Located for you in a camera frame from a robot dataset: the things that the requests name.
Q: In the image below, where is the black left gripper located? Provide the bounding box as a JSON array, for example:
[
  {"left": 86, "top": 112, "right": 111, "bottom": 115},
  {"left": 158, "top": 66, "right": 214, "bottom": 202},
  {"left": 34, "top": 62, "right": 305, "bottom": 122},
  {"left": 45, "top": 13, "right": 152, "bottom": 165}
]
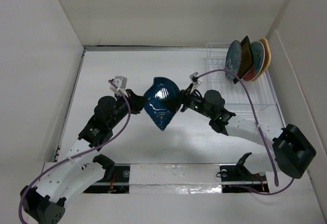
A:
[{"left": 108, "top": 89, "right": 147, "bottom": 129}]

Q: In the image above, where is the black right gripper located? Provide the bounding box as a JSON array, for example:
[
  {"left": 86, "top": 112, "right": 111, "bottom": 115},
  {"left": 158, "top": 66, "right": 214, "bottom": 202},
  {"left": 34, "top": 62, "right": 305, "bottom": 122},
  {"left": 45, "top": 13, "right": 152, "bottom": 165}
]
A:
[{"left": 161, "top": 83, "right": 214, "bottom": 119}]

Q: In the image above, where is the dark blue leaf-shaped dish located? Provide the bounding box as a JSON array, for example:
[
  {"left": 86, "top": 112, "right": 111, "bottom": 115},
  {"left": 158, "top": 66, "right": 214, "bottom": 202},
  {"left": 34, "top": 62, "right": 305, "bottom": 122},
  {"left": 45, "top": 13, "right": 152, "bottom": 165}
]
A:
[{"left": 144, "top": 77, "right": 180, "bottom": 131}]

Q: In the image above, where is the blue-grey blossom round plate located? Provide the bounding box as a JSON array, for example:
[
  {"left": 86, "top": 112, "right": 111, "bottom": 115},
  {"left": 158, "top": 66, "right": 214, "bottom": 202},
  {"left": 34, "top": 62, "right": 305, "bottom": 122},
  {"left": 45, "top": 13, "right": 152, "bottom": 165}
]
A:
[{"left": 224, "top": 40, "right": 242, "bottom": 74}]

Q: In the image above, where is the black and amber square plate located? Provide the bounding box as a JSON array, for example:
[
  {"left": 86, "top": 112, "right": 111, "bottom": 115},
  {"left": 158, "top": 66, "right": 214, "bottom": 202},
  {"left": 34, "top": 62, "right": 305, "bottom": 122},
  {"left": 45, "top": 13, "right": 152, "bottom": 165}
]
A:
[{"left": 237, "top": 36, "right": 254, "bottom": 80}]

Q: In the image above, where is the red and teal floral plate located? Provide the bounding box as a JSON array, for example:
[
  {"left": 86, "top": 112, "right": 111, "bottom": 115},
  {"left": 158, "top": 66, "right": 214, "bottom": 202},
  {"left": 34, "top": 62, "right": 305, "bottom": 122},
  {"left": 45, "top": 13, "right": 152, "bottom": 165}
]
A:
[{"left": 243, "top": 41, "right": 265, "bottom": 81}]

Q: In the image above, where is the orange woven square plate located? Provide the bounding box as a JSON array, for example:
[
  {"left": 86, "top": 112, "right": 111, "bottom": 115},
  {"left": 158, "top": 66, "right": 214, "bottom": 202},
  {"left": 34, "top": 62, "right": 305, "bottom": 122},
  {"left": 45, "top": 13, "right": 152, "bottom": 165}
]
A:
[{"left": 260, "top": 38, "right": 271, "bottom": 75}]

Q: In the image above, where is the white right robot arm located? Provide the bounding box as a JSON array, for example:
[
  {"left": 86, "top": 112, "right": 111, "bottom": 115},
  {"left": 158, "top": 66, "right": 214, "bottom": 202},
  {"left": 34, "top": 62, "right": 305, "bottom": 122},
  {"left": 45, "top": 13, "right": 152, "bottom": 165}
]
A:
[{"left": 163, "top": 90, "right": 317, "bottom": 180}]

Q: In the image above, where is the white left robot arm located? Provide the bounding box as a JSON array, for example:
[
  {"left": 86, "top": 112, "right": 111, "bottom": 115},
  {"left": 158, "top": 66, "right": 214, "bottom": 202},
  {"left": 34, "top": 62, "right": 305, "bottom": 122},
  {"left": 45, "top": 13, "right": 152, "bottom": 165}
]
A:
[{"left": 18, "top": 89, "right": 147, "bottom": 223}]

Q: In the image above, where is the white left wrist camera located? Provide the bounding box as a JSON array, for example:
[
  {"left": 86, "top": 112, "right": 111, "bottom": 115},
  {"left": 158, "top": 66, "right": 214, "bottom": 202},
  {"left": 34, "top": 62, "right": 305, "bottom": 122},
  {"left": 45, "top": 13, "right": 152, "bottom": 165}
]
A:
[{"left": 109, "top": 76, "right": 127, "bottom": 95}]

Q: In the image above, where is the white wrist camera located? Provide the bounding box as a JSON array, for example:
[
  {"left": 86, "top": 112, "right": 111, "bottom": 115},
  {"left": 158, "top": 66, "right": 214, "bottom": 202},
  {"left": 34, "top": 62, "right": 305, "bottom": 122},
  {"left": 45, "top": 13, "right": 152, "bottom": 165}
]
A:
[
  {"left": 109, "top": 76, "right": 127, "bottom": 95},
  {"left": 189, "top": 72, "right": 203, "bottom": 86}
]

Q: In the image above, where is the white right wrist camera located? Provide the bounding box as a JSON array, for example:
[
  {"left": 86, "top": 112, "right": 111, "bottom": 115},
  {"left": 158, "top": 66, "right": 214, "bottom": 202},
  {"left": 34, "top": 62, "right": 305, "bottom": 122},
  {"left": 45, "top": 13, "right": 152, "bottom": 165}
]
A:
[{"left": 189, "top": 72, "right": 203, "bottom": 86}]

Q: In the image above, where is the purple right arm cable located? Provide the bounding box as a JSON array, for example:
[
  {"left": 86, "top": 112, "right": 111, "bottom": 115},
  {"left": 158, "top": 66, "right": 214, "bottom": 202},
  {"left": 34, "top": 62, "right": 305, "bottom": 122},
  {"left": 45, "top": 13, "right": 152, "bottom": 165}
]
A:
[{"left": 195, "top": 69, "right": 294, "bottom": 196}]

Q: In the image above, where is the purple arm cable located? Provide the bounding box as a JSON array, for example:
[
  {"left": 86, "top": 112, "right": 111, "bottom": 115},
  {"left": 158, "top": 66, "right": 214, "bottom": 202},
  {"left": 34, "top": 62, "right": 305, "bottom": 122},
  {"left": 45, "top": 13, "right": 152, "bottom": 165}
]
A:
[
  {"left": 195, "top": 69, "right": 294, "bottom": 196},
  {"left": 19, "top": 80, "right": 132, "bottom": 223}
]

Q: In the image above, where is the white wire dish rack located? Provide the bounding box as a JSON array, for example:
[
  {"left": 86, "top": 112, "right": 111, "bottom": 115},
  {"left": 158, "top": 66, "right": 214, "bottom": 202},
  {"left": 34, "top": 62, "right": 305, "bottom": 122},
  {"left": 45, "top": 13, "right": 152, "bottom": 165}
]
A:
[{"left": 203, "top": 42, "right": 277, "bottom": 113}]

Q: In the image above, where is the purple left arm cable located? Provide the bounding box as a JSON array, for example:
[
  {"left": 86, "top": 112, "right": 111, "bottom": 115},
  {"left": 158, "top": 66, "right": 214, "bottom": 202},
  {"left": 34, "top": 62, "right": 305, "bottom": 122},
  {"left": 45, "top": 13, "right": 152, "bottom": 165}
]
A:
[{"left": 19, "top": 80, "right": 132, "bottom": 223}]

